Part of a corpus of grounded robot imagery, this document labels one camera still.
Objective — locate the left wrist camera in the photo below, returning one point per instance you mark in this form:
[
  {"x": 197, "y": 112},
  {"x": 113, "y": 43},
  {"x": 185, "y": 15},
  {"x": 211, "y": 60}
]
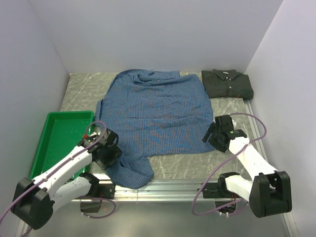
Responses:
[{"x": 87, "y": 140}]

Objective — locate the green plastic tray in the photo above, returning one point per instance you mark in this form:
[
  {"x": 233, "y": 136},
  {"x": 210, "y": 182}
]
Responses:
[{"x": 61, "y": 132}]

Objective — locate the folded dark striped shirt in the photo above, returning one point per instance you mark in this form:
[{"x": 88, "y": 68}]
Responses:
[{"x": 227, "y": 84}]

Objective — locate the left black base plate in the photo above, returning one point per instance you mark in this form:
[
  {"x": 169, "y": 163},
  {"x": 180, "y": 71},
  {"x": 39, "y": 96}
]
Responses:
[{"x": 104, "y": 191}]

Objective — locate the blue plaid long sleeve shirt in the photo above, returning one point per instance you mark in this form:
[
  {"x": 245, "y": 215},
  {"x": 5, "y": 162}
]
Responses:
[{"x": 153, "y": 113}]

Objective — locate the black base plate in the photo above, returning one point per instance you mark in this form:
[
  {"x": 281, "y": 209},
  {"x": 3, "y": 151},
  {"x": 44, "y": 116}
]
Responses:
[
  {"x": 104, "y": 191},
  {"x": 215, "y": 190}
]

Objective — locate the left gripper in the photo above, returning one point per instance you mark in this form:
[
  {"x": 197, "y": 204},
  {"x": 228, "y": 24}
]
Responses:
[{"x": 115, "y": 151}]

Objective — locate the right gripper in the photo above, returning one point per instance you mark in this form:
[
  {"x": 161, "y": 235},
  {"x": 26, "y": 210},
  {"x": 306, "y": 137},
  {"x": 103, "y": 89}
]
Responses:
[{"x": 220, "y": 147}]

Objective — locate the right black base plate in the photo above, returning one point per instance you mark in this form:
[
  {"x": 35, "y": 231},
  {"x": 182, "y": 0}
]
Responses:
[{"x": 215, "y": 190}]

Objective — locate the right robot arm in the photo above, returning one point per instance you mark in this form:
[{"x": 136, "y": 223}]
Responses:
[{"x": 261, "y": 173}]

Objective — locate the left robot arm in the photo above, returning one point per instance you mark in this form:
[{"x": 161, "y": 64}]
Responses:
[{"x": 35, "y": 200}]

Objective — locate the aluminium mounting rail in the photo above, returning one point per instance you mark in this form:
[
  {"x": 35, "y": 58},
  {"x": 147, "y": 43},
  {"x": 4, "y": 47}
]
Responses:
[{"x": 177, "y": 190}]

